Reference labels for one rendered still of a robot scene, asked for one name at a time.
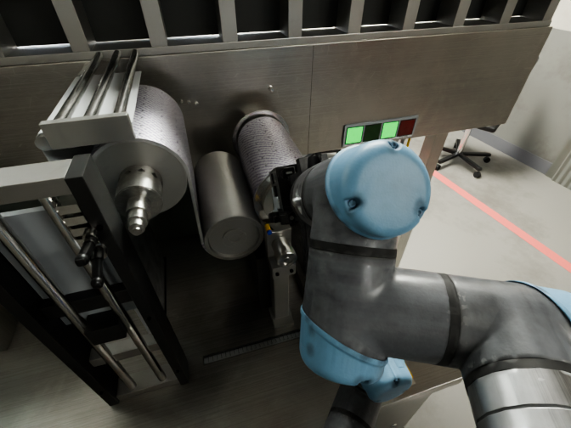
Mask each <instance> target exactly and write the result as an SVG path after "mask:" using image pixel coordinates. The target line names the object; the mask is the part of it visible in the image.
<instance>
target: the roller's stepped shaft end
mask: <svg viewBox="0 0 571 428"><path fill-rule="evenodd" d="M150 212H151V203H150V200H149V199H147V198H146V197H144V196H141V195H136V196H133V197H131V198H130V199H129V200H128V201H127V208H126V214H125V217H126V219H127V225H128V230H129V232H130V233H131V234H133V235H140V234H142V233H143V232H144V231H145V228H146V227H147V225H148V221H149V220H150Z"/></svg>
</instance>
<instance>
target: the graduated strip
mask: <svg viewBox="0 0 571 428"><path fill-rule="evenodd" d="M298 338H300V329H297V330H293V331H290V332H287V333H284V334H281V335H276V336H272V337H269V338H266V339H262V340H260V341H254V342H251V343H248V344H245V345H241V346H236V347H233V348H230V349H227V350H223V351H220V352H214V353H212V354H208V355H206V356H202V357H203V365H207V364H209V363H215V362H218V361H221V360H224V359H227V358H232V357H236V356H239V355H242V354H245V353H248V352H254V351H256V350H260V349H263V348H265V347H269V346H274V345H277V344H280V343H283V342H287V341H292V340H295V339H298Z"/></svg>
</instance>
